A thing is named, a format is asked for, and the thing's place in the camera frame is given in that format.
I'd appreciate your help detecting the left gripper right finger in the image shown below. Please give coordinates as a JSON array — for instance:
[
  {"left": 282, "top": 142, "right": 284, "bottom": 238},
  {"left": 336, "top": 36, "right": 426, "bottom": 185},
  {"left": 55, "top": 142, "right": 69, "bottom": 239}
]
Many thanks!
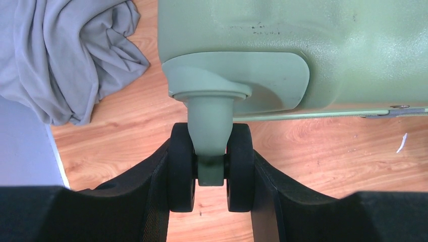
[{"left": 251, "top": 153, "right": 427, "bottom": 241}]

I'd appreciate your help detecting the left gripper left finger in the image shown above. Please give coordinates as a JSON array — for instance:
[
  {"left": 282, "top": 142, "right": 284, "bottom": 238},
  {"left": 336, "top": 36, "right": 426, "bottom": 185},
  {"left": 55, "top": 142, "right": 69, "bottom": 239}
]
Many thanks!
[{"left": 1, "top": 142, "right": 169, "bottom": 241}]

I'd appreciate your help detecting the green suitcase blue lining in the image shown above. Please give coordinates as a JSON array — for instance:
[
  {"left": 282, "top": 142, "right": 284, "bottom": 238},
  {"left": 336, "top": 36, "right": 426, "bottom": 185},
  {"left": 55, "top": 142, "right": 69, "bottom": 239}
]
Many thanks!
[{"left": 158, "top": 1, "right": 427, "bottom": 120}]

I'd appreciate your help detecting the crumpled grey-green cloth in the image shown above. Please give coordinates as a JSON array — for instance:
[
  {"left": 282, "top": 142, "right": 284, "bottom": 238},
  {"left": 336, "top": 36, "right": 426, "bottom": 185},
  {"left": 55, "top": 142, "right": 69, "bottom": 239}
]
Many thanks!
[{"left": 1, "top": 1, "right": 150, "bottom": 126}]

